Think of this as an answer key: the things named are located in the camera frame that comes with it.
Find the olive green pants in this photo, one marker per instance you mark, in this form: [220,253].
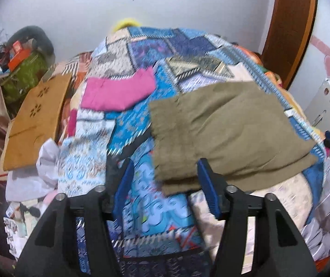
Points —
[228,129]

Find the blue patchwork printed blanket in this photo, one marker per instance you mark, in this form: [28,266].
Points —
[141,138]

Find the brown wooden door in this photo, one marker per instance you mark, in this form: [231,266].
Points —
[290,28]

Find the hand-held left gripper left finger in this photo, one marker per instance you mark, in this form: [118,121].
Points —
[122,183]

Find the white cloth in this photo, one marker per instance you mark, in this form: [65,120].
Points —
[33,173]

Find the yellow plush item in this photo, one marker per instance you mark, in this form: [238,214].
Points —
[124,24]

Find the wooden lap desk board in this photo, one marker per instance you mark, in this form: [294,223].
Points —
[35,121]

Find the white appliance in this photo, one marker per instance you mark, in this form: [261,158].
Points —
[328,106]

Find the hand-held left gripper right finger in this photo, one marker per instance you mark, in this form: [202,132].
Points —
[206,179]

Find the pink garment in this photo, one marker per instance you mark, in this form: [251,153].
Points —
[118,91]

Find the green patterned bag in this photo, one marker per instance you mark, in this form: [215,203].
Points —
[23,76]

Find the orange box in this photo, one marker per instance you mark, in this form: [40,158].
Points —
[19,56]

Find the grey neck pillow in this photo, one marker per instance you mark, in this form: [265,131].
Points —
[38,39]

